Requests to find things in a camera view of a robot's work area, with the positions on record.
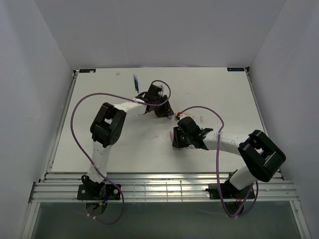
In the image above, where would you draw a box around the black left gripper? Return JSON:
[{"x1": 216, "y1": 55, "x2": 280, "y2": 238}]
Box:
[{"x1": 153, "y1": 95, "x2": 174, "y2": 118}]

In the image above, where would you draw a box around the blue ink pen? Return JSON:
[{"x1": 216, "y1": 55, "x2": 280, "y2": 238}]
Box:
[{"x1": 133, "y1": 74, "x2": 140, "y2": 94}]

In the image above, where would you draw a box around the pink highlighter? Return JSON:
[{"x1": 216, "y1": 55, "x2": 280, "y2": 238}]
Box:
[{"x1": 169, "y1": 132, "x2": 174, "y2": 141}]

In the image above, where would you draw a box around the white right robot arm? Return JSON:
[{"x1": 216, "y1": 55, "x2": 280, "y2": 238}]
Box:
[{"x1": 172, "y1": 117, "x2": 286, "y2": 198}]

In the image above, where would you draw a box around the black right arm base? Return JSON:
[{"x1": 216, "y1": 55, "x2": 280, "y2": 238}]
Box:
[{"x1": 205, "y1": 183, "x2": 255, "y2": 199}]

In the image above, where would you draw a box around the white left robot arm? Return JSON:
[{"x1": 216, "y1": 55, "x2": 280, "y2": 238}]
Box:
[{"x1": 82, "y1": 84, "x2": 174, "y2": 199}]

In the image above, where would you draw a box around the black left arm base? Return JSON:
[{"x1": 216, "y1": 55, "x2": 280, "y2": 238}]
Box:
[{"x1": 76, "y1": 184, "x2": 121, "y2": 201}]

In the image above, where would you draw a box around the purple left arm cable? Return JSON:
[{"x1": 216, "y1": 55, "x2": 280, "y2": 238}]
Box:
[{"x1": 70, "y1": 79, "x2": 171, "y2": 225}]

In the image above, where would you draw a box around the aluminium frame rail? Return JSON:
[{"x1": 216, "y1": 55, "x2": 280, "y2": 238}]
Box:
[{"x1": 29, "y1": 172, "x2": 299, "y2": 203}]

